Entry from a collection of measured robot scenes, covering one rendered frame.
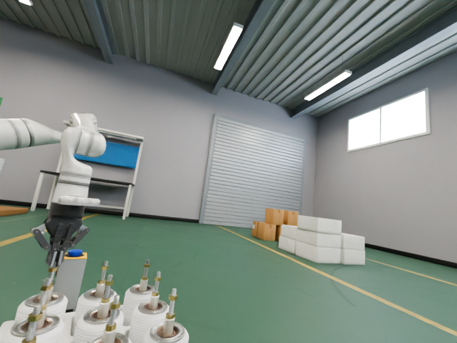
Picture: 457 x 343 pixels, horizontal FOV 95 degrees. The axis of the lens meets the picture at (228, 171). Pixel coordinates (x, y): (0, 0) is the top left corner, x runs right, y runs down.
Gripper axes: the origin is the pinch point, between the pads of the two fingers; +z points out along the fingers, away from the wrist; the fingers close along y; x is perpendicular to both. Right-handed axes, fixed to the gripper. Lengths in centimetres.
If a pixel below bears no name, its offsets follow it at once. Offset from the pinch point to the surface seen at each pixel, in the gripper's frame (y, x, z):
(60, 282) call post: -7.3, -11.6, 10.8
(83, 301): -6.4, 5.7, 10.5
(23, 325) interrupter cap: 6.4, 9.8, 9.9
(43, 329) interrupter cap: 4.3, 13.8, 9.8
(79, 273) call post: -11.4, -9.9, 8.7
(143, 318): -12.9, 22.3, 10.7
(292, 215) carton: -405, -51, -17
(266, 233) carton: -360, -84, 22
